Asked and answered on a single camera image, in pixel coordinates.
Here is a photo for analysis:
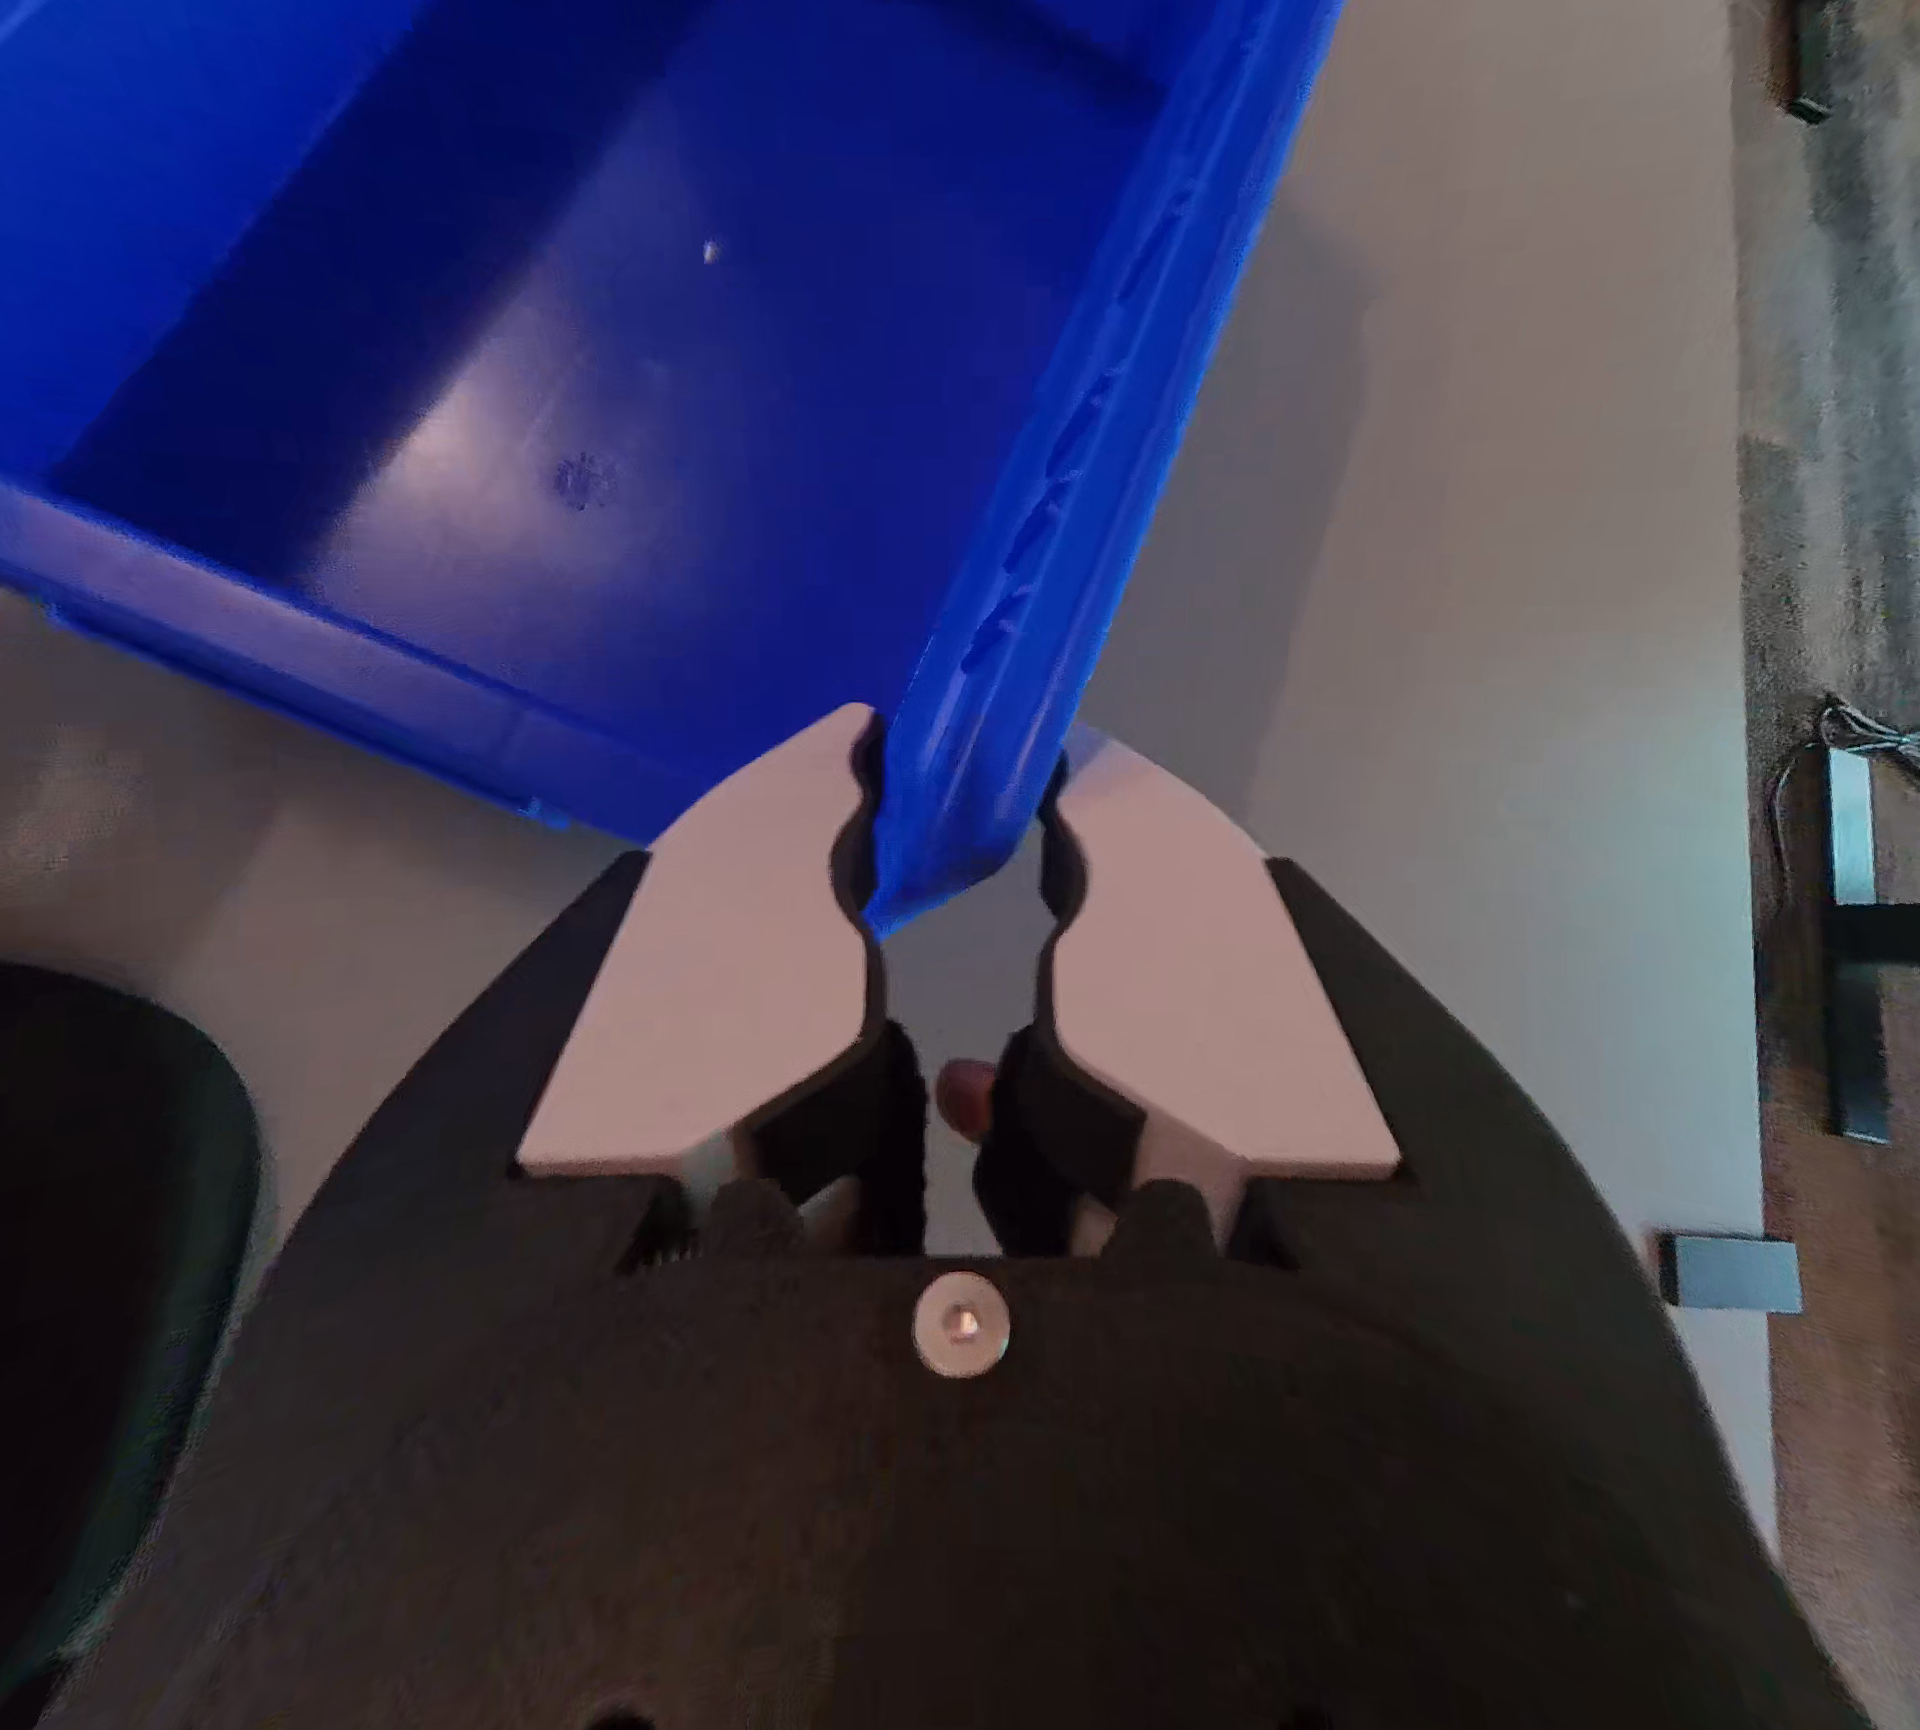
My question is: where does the blue plastic bin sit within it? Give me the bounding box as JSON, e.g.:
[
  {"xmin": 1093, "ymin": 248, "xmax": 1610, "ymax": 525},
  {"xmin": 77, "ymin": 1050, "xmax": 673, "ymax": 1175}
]
[{"xmin": 0, "ymin": 0, "xmax": 1423, "ymax": 940}]

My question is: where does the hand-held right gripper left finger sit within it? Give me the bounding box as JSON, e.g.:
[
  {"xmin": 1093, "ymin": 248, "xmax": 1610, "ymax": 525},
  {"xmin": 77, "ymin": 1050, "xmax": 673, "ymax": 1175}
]
[{"xmin": 515, "ymin": 703, "xmax": 888, "ymax": 1207}]

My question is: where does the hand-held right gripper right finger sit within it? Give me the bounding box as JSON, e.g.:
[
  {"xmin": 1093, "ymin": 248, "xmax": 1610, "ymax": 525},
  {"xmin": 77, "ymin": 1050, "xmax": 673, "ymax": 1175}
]
[{"xmin": 1035, "ymin": 729, "xmax": 1402, "ymax": 1240}]

